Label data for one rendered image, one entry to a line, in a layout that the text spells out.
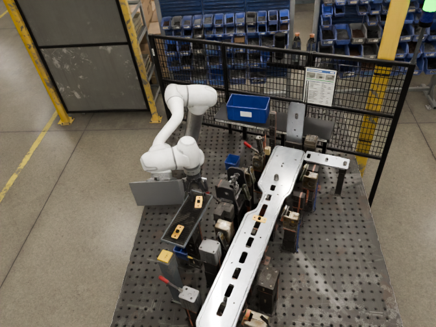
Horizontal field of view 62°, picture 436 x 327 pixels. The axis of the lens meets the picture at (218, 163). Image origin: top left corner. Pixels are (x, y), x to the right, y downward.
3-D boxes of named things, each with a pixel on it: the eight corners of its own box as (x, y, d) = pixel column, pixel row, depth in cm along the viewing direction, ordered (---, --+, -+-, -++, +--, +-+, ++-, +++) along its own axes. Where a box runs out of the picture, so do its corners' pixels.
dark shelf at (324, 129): (329, 143, 256) (329, 140, 254) (213, 121, 287) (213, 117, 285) (335, 124, 270) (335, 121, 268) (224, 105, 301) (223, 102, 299)
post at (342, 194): (344, 198, 258) (351, 169, 238) (329, 194, 262) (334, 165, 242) (346, 191, 262) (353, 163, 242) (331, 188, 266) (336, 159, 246)
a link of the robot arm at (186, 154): (198, 153, 190) (174, 159, 189) (194, 130, 180) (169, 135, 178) (203, 167, 183) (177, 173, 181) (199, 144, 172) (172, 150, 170)
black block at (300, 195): (303, 229, 243) (306, 200, 223) (287, 224, 247) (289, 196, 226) (305, 220, 248) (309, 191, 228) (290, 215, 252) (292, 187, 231)
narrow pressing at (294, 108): (302, 143, 259) (305, 104, 235) (285, 141, 263) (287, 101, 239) (302, 143, 259) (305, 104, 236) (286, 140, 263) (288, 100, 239)
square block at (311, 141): (311, 178, 274) (315, 143, 249) (300, 176, 277) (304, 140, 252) (313, 171, 279) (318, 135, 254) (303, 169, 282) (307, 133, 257)
